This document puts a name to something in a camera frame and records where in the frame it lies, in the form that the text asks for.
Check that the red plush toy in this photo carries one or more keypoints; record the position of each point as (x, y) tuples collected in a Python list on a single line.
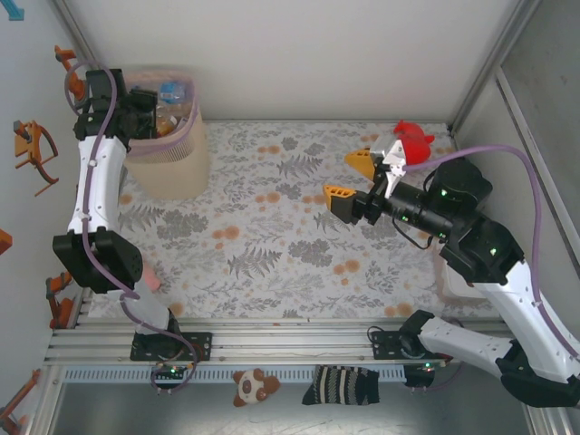
[(419, 147)]

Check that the black white striped sock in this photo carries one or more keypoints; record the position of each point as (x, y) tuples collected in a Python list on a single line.
[(340, 385)]

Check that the aluminium frame post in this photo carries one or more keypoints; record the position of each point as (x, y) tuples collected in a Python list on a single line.
[(494, 59), (74, 31)]

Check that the controller board with leds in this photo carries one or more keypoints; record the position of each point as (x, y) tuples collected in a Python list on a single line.
[(419, 378), (170, 371)]

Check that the orange claw machine wall sticker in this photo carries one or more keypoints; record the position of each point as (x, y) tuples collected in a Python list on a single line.
[(28, 154)]

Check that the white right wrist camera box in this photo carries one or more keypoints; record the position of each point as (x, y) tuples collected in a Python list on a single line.
[(392, 154)]

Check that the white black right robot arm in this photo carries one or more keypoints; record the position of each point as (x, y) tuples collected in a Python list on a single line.
[(512, 299)]

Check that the blue wall sticker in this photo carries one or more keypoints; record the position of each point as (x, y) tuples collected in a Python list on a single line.
[(13, 9)]

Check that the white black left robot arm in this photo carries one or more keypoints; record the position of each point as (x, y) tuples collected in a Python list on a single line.
[(97, 181)]

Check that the brown white panda plush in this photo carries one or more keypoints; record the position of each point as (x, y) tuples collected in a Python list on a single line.
[(251, 389)]

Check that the pink plush toy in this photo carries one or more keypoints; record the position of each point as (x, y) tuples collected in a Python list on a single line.
[(153, 281)]

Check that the beige mesh bin pink bag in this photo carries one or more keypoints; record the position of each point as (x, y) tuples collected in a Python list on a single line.
[(176, 172)]

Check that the aluminium frame rail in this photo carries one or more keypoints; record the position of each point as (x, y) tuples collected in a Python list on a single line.
[(290, 344)]

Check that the beige plastic tray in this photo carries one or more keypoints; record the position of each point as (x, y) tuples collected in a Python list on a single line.
[(453, 290)]

